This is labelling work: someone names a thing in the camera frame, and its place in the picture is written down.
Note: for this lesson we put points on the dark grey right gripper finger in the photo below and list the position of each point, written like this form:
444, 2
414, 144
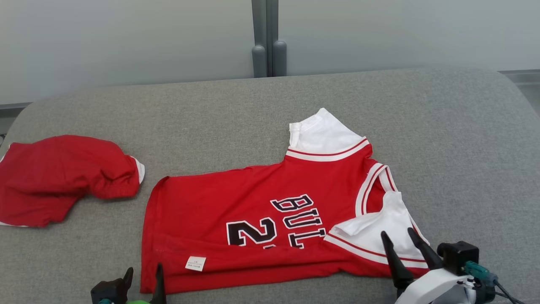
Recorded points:
398, 270
427, 253

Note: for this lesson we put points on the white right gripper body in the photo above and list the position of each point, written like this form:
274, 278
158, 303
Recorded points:
426, 285

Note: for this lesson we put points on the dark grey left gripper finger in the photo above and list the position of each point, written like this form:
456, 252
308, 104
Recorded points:
160, 287
128, 283

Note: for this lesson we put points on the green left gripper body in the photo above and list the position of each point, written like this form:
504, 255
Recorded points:
139, 302

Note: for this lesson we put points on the red shorts with white stripes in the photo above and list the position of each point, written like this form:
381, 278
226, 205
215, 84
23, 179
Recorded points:
55, 177

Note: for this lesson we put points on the red Bulls basketball jersey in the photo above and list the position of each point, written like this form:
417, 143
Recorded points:
253, 198

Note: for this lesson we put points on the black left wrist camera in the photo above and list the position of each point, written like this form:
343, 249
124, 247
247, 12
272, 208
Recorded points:
107, 290

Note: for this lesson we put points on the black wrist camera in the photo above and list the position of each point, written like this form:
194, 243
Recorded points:
457, 255
107, 290

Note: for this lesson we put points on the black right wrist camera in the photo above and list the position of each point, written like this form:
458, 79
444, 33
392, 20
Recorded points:
457, 255

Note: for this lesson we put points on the teal right camera connector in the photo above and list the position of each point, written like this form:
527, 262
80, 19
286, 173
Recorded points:
479, 270

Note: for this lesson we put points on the grey partition base rail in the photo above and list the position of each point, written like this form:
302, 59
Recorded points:
14, 106
521, 76

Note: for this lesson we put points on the grey double partition post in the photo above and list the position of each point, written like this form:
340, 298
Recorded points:
269, 42

